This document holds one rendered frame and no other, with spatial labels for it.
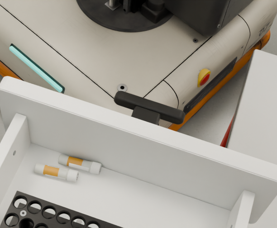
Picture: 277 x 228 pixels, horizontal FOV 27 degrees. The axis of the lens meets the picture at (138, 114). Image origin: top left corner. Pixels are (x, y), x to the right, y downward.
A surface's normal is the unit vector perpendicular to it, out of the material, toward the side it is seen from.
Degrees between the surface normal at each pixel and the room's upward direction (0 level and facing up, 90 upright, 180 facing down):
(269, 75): 0
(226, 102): 0
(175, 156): 90
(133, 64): 0
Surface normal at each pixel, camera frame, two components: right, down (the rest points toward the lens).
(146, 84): 0.09, -0.51
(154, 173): -0.31, 0.80
